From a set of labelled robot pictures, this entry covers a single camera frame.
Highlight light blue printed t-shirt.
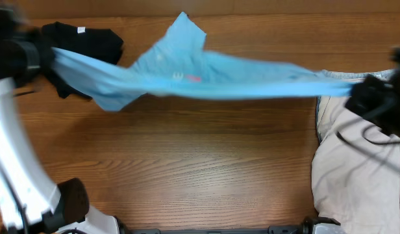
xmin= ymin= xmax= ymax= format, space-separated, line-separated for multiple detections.
xmin=53 ymin=12 xmax=352 ymax=112

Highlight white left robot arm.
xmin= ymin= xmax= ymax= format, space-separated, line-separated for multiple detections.
xmin=0 ymin=3 xmax=125 ymax=233

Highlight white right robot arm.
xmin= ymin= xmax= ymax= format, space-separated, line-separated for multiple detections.
xmin=345 ymin=48 xmax=400 ymax=138

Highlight beige shorts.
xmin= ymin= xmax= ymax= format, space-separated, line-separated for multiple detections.
xmin=310 ymin=70 xmax=400 ymax=234

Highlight black folded t-shirt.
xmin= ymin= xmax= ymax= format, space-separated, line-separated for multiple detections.
xmin=41 ymin=21 xmax=123 ymax=100

